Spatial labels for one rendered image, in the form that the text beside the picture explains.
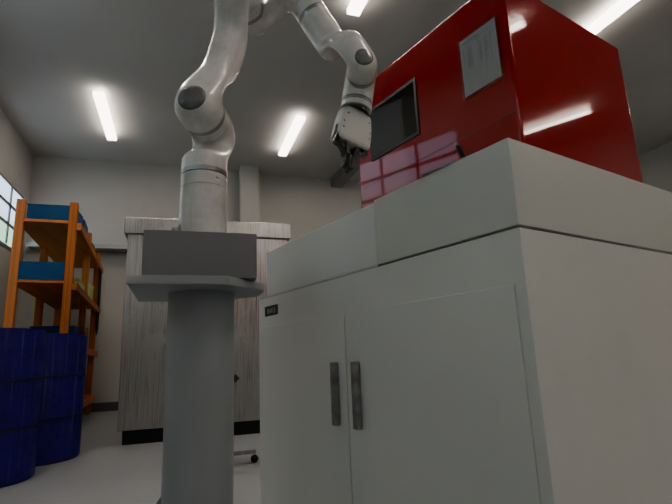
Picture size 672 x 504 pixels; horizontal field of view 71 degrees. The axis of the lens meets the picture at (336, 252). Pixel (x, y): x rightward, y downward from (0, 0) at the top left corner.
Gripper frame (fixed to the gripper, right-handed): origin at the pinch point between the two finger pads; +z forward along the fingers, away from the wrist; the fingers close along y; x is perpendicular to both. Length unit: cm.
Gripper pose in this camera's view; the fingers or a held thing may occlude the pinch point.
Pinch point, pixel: (348, 164)
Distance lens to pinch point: 124.0
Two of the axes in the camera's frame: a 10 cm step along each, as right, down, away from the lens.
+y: -8.3, -2.9, -4.9
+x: 5.5, -2.0, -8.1
